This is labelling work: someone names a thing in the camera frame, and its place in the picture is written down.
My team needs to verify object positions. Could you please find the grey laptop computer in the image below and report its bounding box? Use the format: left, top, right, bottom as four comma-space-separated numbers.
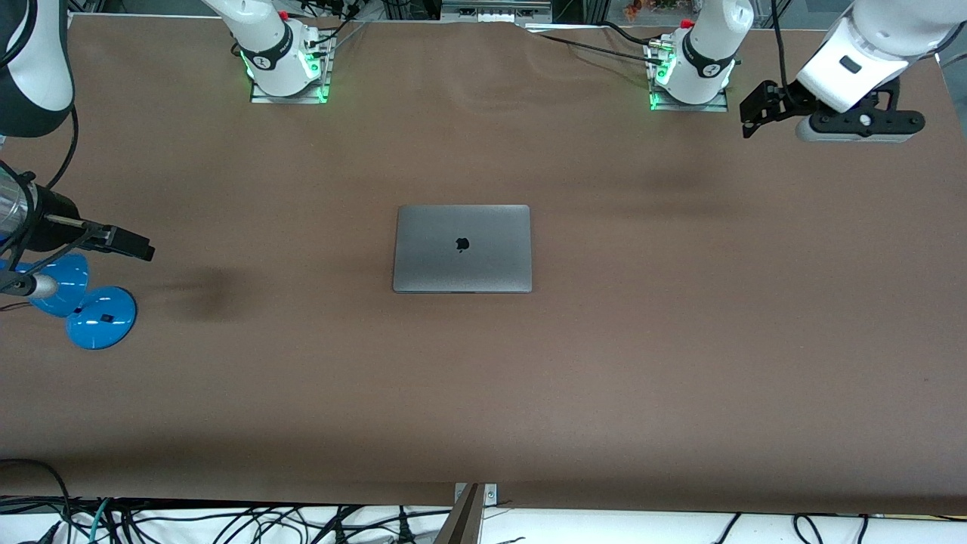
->
392, 204, 533, 295

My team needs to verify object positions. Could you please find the blue glossy desk lamp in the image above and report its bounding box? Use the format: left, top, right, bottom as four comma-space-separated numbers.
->
0, 255, 137, 351

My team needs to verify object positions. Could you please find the brown table cover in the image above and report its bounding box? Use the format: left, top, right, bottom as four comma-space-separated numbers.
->
0, 14, 967, 516

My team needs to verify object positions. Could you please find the grey power strip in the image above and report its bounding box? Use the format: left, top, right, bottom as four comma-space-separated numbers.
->
440, 0, 554, 23

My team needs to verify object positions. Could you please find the dark angled metal bar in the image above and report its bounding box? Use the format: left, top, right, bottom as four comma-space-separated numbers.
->
434, 484, 486, 544

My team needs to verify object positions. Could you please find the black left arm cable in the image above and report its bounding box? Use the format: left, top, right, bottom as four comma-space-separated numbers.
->
768, 0, 796, 88

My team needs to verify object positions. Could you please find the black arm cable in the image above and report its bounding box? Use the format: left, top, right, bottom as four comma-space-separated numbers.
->
768, 0, 796, 88
44, 104, 81, 191

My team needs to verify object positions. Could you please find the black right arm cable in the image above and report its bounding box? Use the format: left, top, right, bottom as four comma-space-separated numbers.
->
44, 104, 81, 191

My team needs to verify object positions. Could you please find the short curved black cable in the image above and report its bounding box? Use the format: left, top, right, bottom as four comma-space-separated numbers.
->
601, 20, 660, 46

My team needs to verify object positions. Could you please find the long black base cable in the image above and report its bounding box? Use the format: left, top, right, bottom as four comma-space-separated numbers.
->
529, 32, 667, 58

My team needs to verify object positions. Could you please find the black looped floor cable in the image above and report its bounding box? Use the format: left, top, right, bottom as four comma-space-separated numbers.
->
0, 458, 73, 544

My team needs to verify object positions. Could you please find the teal floor cable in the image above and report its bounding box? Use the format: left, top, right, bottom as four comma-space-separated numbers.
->
88, 497, 114, 544

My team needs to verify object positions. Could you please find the black right base cable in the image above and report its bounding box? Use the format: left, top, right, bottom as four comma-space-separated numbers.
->
306, 14, 365, 55

